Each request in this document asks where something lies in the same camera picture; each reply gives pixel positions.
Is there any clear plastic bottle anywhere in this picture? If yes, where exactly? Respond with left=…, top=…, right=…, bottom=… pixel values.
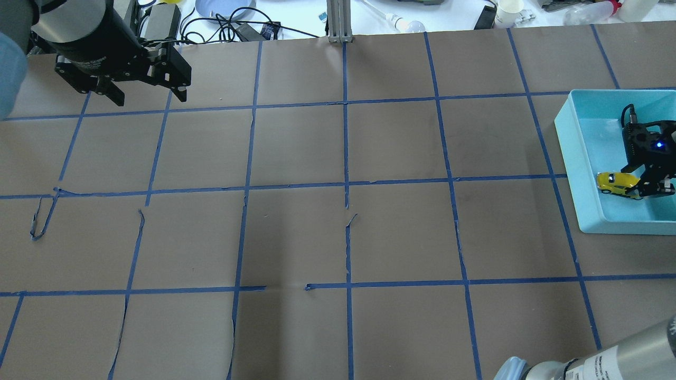
left=562, top=1, right=622, bottom=26

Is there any white paper cup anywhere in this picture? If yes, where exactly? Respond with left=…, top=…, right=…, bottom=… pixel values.
left=493, top=0, right=524, bottom=29

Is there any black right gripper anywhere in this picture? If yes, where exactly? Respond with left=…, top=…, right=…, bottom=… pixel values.
left=621, top=120, right=675, bottom=198

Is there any blue plate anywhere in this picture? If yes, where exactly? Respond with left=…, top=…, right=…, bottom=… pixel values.
left=194, top=0, right=256, bottom=20

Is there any white light bulb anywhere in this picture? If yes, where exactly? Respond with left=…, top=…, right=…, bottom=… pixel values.
left=361, top=1, right=426, bottom=34

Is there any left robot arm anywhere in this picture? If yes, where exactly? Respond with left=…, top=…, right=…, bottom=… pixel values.
left=1, top=1, right=192, bottom=119

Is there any yellow beetle toy car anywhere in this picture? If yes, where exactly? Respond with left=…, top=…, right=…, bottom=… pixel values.
left=596, top=172, right=643, bottom=200

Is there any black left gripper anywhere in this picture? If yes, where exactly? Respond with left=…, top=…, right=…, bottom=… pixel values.
left=54, top=5, right=192, bottom=107

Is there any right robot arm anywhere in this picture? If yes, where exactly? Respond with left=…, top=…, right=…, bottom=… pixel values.
left=496, top=116, right=674, bottom=379

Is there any turquoise plastic bin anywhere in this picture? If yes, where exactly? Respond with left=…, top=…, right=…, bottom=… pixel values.
left=555, top=89, right=675, bottom=235

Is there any aluminium frame post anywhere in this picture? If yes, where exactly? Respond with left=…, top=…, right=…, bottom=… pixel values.
left=325, top=0, right=353, bottom=44

